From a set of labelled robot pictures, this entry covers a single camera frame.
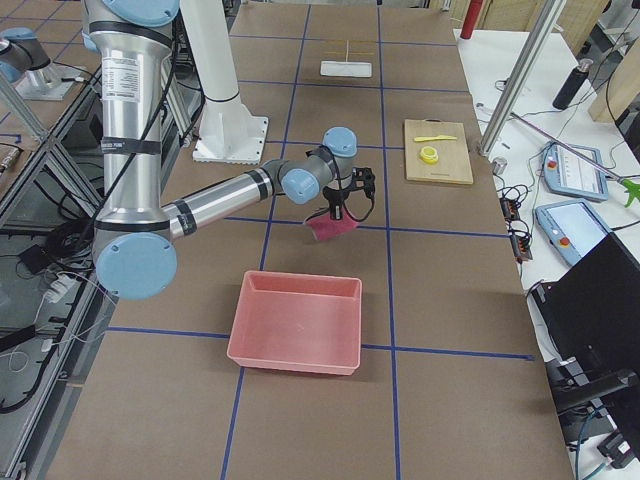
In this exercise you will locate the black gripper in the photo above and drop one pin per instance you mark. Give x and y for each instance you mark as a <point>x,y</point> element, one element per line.
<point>334,197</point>

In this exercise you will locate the pink cloth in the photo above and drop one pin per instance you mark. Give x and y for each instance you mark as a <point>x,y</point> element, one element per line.
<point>323,227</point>

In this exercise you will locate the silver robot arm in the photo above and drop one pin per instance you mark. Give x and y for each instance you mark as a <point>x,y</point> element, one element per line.
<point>134,232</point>

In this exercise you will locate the black water bottle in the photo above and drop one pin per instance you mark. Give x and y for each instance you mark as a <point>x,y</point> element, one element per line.
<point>572,84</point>

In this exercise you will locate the yellow lemon slice toy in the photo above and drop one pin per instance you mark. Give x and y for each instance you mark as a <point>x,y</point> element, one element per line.
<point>429,155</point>

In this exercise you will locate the wooden cutting board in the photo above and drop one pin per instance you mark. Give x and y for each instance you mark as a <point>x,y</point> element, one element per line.
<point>454,165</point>

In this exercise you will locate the pink plastic bin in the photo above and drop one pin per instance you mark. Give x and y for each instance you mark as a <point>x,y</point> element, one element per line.
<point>297,322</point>

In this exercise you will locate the yellow plastic knife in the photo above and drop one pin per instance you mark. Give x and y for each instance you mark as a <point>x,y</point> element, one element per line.
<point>441,137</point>

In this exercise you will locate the white rack tray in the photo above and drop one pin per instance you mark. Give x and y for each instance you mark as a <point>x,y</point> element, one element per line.
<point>345,69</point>

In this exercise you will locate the small silver metal cylinder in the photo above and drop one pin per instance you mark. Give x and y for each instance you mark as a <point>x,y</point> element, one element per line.
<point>499,165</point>

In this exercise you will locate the red cylinder object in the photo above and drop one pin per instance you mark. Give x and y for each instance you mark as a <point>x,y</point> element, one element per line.
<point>471,18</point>

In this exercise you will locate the teach pendant tablet far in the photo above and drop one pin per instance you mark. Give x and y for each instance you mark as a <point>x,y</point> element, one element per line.
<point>565,173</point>

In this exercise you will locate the teach pendant tablet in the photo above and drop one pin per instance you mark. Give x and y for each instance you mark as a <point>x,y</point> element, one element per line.
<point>572,227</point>
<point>565,173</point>

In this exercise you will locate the teach pendant tablet near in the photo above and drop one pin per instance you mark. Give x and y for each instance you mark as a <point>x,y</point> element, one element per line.
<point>572,227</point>

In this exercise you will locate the black monitor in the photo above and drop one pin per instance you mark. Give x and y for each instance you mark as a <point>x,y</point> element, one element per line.
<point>592,316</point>

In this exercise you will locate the metal reacher grabber stick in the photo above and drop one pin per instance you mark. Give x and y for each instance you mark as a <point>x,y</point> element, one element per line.
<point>632,189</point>

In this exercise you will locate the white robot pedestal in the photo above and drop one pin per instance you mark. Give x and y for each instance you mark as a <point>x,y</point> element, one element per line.
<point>228,132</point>

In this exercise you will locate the aluminium frame post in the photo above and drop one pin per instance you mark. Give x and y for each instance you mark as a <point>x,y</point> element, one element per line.
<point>525,62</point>

